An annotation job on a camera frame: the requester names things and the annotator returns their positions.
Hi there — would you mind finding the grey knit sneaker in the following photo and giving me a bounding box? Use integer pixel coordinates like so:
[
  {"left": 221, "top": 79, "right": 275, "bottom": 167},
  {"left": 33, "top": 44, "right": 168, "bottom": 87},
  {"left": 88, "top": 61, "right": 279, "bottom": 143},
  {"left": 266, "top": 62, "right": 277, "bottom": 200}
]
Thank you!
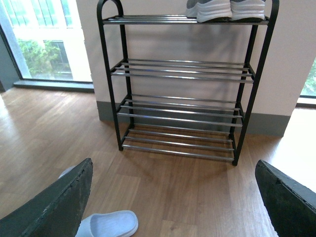
[
  {"left": 185, "top": 0, "right": 232, "bottom": 22},
  {"left": 230, "top": 0, "right": 265, "bottom": 20}
]

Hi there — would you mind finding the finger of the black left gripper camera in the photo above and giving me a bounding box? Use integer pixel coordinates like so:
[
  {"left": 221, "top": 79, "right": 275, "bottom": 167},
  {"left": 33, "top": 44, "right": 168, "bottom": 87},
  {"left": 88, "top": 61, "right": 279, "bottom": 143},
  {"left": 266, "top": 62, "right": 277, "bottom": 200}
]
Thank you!
[{"left": 0, "top": 158, "right": 93, "bottom": 237}]

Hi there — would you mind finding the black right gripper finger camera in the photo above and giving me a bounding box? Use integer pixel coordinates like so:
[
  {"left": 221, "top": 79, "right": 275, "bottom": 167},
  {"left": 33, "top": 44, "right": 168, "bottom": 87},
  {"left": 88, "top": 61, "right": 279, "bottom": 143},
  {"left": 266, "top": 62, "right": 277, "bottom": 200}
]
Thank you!
[{"left": 255, "top": 160, "right": 316, "bottom": 237}]

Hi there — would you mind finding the light blue slipper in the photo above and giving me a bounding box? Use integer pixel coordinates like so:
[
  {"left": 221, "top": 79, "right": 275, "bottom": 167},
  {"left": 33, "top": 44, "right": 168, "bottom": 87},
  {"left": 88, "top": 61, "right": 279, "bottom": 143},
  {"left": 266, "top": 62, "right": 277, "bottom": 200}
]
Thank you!
[
  {"left": 58, "top": 166, "right": 75, "bottom": 179},
  {"left": 76, "top": 210, "right": 139, "bottom": 237}
]

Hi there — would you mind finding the dark window frame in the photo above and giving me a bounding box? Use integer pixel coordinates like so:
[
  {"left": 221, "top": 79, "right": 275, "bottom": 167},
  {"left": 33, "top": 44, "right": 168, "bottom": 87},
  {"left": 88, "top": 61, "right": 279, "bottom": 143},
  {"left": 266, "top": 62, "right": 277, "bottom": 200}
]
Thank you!
[{"left": 0, "top": 28, "right": 94, "bottom": 93}]

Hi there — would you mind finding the black metal shoe rack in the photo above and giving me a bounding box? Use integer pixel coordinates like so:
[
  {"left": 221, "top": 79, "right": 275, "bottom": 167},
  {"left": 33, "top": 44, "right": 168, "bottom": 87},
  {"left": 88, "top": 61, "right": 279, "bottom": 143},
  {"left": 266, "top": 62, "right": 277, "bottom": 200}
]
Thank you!
[{"left": 97, "top": 0, "right": 279, "bottom": 165}]

